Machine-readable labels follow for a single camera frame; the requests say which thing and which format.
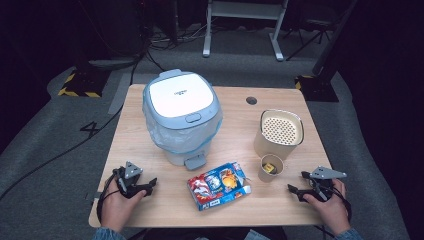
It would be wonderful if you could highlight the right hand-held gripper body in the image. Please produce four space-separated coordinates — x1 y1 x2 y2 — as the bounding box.
308 165 348 202

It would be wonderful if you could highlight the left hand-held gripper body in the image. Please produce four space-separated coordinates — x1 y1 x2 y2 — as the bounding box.
113 161 150 200

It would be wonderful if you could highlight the yellow wrapper scrap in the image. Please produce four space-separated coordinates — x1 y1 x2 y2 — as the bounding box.
262 162 278 175

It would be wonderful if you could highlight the brown paper cup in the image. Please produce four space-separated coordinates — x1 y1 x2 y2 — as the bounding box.
257 153 285 184

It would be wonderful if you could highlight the beige container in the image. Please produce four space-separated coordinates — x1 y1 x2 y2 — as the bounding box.
253 109 305 164

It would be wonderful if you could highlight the white perforated strainer insert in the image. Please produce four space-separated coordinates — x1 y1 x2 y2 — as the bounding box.
259 109 305 147

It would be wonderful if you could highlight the colourful snack box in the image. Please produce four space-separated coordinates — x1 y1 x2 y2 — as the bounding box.
186 161 253 212

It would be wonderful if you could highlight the white and blue pedal bin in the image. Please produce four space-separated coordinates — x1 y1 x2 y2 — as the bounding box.
142 68 224 171

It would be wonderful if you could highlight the person's left hand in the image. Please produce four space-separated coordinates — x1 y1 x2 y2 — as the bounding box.
100 179 148 232

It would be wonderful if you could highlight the person's right hand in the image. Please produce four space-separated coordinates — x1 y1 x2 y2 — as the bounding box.
303 179 352 236

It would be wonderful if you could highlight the translucent bin liner bag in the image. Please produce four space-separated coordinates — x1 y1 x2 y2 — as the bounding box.
142 87 224 155

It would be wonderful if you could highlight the grey floor tape strip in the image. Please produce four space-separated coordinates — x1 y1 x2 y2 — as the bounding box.
107 72 133 116

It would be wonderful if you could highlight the black stand with striped base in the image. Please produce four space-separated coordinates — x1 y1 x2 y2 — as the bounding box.
57 49 113 99
294 0 359 103

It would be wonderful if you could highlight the black tripod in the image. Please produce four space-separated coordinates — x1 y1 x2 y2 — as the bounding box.
284 14 336 63

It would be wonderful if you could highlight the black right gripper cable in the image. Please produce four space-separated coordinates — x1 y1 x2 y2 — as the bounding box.
328 184 353 223

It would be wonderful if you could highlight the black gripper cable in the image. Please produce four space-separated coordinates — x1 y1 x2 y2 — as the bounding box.
96 168 122 224
328 184 353 223

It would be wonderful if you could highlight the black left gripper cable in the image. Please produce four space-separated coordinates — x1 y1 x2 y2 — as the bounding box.
96 168 122 224

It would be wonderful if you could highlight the long black floor cable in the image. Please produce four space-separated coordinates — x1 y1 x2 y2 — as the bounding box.
0 49 149 201

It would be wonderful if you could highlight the bundle of floor cables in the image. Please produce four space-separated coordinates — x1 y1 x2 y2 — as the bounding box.
146 19 209 52

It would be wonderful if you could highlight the white desk frame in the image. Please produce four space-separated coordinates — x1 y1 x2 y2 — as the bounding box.
202 0 290 62

